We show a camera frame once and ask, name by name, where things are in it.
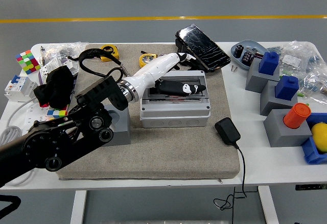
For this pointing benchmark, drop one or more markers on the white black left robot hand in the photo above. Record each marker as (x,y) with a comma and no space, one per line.
(153,71)

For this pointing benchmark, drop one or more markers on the grey junction box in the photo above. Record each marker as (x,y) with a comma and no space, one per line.
(176,114)

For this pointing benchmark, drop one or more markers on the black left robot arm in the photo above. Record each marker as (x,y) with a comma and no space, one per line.
(64,134)

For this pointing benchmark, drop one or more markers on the black box with cracked lid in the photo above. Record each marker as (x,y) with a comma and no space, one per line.
(204,45)

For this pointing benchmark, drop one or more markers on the blue block battery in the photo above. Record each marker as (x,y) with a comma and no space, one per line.
(268,63)
(286,88)

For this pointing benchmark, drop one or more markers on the orange cylinder battery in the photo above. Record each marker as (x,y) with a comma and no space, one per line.
(297,115)

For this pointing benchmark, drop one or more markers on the grey block holder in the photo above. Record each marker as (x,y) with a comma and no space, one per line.
(283,137)
(255,81)
(270,104)
(122,132)

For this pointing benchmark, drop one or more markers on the white purple carton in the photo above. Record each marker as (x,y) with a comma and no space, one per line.
(71,65)

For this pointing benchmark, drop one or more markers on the grey-brown fabric mat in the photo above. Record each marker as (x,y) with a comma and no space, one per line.
(178,152)

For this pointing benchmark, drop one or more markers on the clear plastic bag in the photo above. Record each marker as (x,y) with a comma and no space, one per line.
(69,49)

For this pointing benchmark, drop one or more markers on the black cylinder capacitor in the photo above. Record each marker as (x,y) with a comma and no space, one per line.
(247,56)
(239,51)

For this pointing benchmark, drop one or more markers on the black power adapter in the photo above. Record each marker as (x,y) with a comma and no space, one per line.
(228,130)

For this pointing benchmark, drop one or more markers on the black cloth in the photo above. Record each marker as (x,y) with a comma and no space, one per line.
(57,86)

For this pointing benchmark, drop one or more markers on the blue-grey oval tray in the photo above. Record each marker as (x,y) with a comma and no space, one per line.
(249,44)

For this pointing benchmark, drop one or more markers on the dark silver electronic component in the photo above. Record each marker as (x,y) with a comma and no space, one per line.
(258,52)

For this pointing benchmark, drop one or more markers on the clear pen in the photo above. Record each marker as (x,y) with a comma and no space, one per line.
(42,55)

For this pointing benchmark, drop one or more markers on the white power strip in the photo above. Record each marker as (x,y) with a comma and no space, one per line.
(34,117)

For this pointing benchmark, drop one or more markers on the white circuit breaker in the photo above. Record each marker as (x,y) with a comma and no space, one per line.
(19,88)

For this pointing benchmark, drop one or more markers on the clear bags of small parts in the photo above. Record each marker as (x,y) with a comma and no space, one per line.
(306,60)

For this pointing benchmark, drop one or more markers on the white table leg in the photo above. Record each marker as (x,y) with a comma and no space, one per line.
(78,208)
(269,208)

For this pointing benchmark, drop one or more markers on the blue plastic bin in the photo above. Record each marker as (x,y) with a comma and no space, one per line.
(310,152)

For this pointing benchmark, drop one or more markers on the yellow lemon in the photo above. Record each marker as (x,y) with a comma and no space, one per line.
(320,137)

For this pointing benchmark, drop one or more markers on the black table control panel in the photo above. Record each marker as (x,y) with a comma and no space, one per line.
(310,187)

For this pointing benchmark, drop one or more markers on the white wall socket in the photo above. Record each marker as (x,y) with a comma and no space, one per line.
(47,71)

